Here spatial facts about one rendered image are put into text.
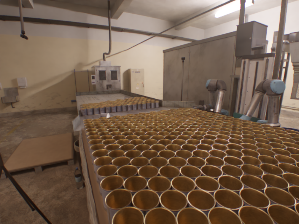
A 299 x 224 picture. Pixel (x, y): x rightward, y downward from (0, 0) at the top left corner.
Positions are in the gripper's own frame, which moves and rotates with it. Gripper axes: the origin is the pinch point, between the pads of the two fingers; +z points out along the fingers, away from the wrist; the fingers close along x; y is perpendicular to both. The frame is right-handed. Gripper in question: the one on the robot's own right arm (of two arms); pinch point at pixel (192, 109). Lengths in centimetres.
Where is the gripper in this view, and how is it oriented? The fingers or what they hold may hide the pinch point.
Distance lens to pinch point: 165.9
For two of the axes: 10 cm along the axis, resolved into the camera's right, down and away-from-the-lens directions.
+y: 0.2, 9.8, 2.0
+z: -8.5, 1.2, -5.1
